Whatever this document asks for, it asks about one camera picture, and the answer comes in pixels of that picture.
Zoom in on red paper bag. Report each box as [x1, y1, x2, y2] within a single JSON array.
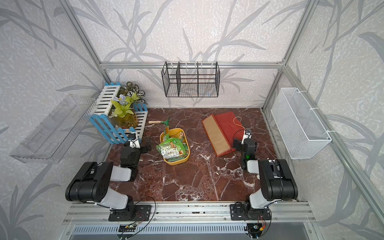
[[202, 112, 245, 157]]

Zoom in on green condiment packet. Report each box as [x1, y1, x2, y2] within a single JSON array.
[[156, 138, 188, 163]]

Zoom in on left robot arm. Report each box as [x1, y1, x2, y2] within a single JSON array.
[[65, 134, 152, 224]]

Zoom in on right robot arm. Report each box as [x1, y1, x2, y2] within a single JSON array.
[[230, 129, 298, 221]]

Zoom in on blue white wooden crate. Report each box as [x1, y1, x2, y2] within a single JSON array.
[[90, 82, 148, 148]]

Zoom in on small green rake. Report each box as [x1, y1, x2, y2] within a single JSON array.
[[148, 119, 169, 127]]

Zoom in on potted artificial plant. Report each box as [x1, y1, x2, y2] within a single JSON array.
[[109, 82, 147, 129]]

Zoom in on yellow plastic tray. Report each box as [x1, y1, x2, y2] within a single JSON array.
[[156, 128, 191, 166]]

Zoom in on clear acrylic shelf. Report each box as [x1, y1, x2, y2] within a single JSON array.
[[10, 95, 97, 164]]

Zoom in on white wire basket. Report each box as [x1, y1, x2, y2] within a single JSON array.
[[271, 88, 332, 160]]

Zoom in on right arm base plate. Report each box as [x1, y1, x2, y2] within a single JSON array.
[[230, 202, 272, 221]]

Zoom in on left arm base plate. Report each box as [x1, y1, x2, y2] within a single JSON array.
[[108, 205, 152, 222]]

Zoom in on black wire basket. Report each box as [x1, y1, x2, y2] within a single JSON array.
[[161, 62, 221, 98]]

